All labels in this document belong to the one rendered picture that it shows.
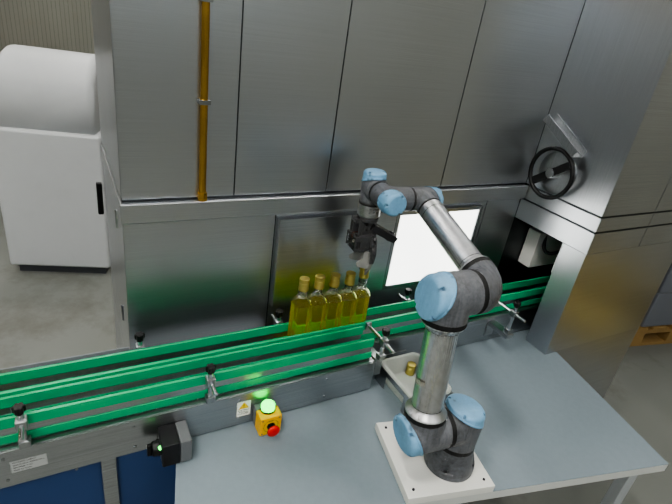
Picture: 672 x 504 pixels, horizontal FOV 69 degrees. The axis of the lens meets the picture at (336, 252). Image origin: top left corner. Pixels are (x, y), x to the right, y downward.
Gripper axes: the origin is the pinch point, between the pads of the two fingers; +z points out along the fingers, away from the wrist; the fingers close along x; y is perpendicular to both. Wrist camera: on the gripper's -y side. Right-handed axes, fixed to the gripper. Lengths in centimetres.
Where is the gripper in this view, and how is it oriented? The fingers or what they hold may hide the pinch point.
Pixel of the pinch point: (365, 268)
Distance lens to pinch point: 169.2
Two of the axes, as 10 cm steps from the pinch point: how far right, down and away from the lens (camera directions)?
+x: 3.8, 4.6, -8.0
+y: -9.2, 0.7, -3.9
